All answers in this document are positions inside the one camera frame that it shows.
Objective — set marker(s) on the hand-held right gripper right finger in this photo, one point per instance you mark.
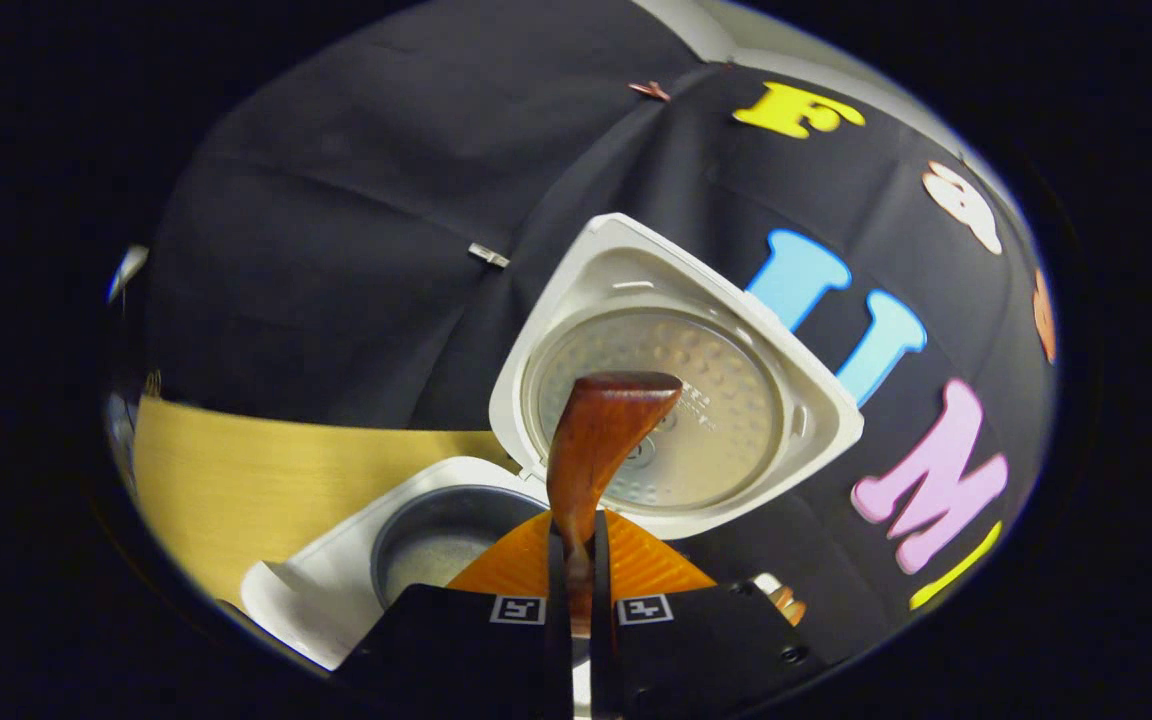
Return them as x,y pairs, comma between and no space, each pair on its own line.
604,640

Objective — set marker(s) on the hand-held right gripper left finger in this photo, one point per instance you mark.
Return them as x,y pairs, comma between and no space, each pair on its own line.
558,600

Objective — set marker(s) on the brown wooden spoon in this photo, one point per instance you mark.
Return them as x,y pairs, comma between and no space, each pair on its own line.
601,430

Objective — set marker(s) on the white rice cooker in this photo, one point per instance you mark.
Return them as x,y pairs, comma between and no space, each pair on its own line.
336,590

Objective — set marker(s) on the clear plastic bottle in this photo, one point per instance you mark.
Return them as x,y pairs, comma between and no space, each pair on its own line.
784,603

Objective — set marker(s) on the silver clip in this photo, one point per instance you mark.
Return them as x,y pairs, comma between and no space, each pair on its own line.
488,255

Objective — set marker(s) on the pink clip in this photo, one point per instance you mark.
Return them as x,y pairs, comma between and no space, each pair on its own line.
649,90

